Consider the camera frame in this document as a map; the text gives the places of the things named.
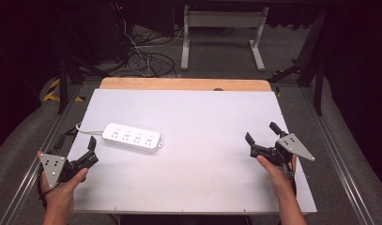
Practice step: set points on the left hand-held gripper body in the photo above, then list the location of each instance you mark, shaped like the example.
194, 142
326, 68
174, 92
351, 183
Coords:
53, 167

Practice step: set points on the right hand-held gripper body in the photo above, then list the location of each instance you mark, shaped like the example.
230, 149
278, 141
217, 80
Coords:
293, 146

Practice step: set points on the person's left hand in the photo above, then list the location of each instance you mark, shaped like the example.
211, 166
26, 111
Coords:
60, 193

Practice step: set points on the person's right hand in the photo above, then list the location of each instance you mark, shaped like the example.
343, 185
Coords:
279, 181

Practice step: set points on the white power strip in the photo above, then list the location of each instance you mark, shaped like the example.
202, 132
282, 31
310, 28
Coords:
132, 137

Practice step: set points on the yellow black hazard tape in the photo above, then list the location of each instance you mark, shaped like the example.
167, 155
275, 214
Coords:
54, 93

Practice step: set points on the black metal stand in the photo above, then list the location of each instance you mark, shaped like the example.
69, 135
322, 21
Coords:
317, 62
63, 84

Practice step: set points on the black equipment case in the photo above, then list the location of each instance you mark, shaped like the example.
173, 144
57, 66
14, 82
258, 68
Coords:
113, 28

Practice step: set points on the aluminium rail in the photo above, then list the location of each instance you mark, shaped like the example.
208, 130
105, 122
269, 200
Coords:
38, 162
335, 150

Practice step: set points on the white metal table frame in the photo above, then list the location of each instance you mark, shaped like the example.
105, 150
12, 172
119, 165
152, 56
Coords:
223, 18

